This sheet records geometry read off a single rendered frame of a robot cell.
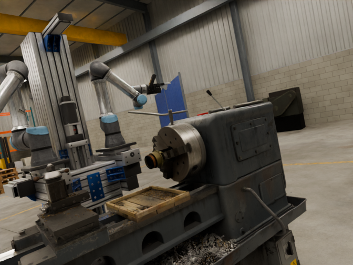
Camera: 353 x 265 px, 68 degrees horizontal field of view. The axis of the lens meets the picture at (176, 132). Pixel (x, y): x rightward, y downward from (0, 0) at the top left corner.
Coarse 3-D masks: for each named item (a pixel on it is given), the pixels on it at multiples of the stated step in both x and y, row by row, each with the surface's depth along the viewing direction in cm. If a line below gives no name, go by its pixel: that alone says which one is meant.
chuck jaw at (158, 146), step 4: (156, 136) 148; (152, 140) 149; (156, 140) 146; (160, 140) 147; (156, 144) 144; (160, 144) 145; (164, 144) 146; (156, 148) 142; (160, 148) 143; (164, 148) 144; (168, 148) 146
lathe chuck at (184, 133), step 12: (168, 132) 142; (180, 132) 136; (192, 132) 139; (168, 144) 144; (180, 144) 136; (192, 144) 135; (180, 156) 138; (192, 156) 134; (180, 168) 140; (192, 168) 136; (180, 180) 142
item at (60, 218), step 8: (80, 208) 113; (40, 216) 114; (64, 216) 106; (72, 216) 104; (80, 216) 102; (88, 216) 99; (96, 216) 99; (48, 224) 100; (56, 224) 98; (64, 224) 96; (72, 224) 94; (80, 224) 96; (88, 224) 98; (96, 224) 99; (56, 232) 91; (64, 232) 92; (72, 232) 94; (80, 232) 96; (56, 240) 91
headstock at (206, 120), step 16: (224, 112) 143; (240, 112) 149; (256, 112) 158; (272, 112) 171; (208, 128) 139; (224, 128) 140; (240, 128) 149; (256, 128) 158; (272, 128) 169; (208, 144) 142; (224, 144) 139; (240, 144) 148; (256, 144) 156; (272, 144) 168; (208, 160) 144; (224, 160) 138; (240, 160) 147; (256, 160) 157; (272, 160) 166; (208, 176) 147; (224, 176) 138; (240, 176) 147
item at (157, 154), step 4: (152, 152) 137; (156, 152) 137; (160, 152) 139; (148, 156) 134; (152, 156) 134; (156, 156) 135; (160, 156) 136; (144, 160) 138; (148, 160) 140; (152, 160) 133; (156, 160) 135; (160, 160) 135; (164, 160) 139; (148, 164) 139; (152, 164) 133; (156, 164) 135; (160, 164) 136; (152, 168) 136
